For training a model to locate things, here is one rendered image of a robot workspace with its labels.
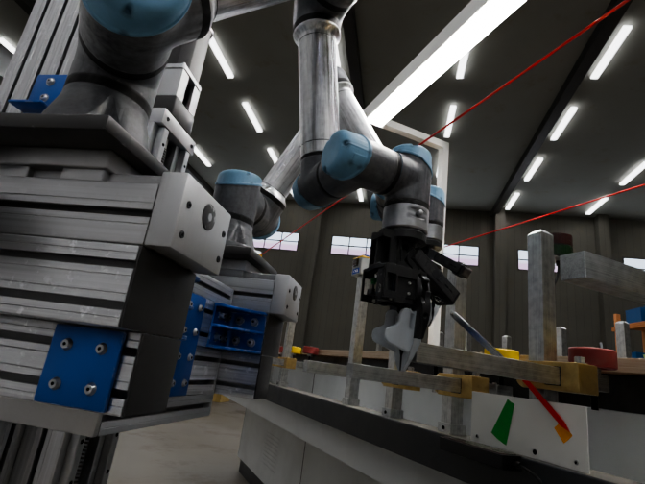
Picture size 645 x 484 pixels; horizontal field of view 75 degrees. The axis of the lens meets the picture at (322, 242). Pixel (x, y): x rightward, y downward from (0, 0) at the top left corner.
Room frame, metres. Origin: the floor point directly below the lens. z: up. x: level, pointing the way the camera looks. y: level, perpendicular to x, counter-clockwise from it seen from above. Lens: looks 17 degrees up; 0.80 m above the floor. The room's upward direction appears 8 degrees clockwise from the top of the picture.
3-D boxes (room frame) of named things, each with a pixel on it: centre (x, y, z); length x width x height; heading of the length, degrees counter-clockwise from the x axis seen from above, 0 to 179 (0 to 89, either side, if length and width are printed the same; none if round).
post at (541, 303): (0.82, -0.45, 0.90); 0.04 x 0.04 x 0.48; 22
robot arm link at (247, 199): (1.04, 0.24, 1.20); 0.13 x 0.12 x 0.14; 165
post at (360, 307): (1.53, -0.17, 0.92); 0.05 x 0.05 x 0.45; 22
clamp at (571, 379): (0.80, -0.46, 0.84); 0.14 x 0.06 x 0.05; 22
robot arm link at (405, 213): (0.65, -0.13, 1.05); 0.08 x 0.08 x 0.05
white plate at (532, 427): (0.84, -0.42, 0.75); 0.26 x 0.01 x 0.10; 22
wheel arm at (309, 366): (1.22, -0.20, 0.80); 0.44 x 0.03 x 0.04; 112
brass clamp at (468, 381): (1.03, -0.37, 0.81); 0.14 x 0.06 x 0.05; 22
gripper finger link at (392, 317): (0.67, -0.12, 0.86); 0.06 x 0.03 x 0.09; 112
